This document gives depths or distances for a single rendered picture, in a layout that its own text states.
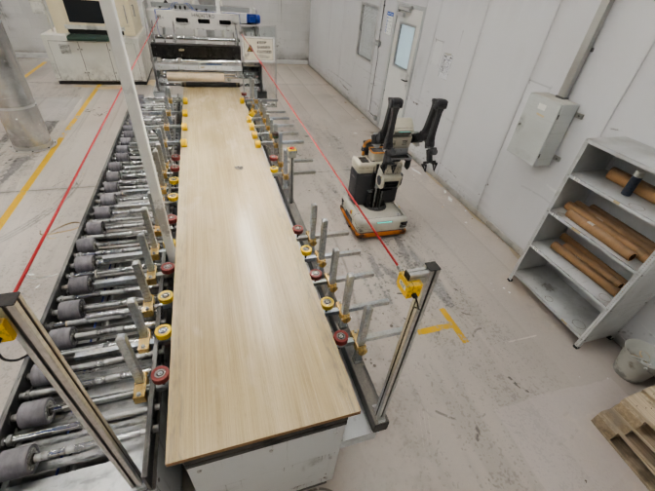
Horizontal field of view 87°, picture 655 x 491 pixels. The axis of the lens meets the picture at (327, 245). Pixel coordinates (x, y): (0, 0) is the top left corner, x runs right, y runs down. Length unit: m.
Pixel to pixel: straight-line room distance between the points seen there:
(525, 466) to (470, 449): 0.35
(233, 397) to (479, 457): 1.75
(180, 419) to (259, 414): 0.32
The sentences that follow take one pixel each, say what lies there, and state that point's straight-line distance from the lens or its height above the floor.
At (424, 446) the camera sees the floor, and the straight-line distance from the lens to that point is 2.74.
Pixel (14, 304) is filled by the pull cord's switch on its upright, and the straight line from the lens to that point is 1.00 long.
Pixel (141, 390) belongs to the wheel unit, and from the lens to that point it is 1.94.
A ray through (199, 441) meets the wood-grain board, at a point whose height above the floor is 0.90.
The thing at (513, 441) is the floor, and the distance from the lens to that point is 3.01.
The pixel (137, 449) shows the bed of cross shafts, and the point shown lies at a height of 0.71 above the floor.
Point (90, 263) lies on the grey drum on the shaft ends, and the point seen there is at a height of 0.84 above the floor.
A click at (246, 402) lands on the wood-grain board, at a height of 0.90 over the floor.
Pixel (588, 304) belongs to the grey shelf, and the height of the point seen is 0.14.
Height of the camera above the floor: 2.41
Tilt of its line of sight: 38 degrees down
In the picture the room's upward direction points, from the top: 6 degrees clockwise
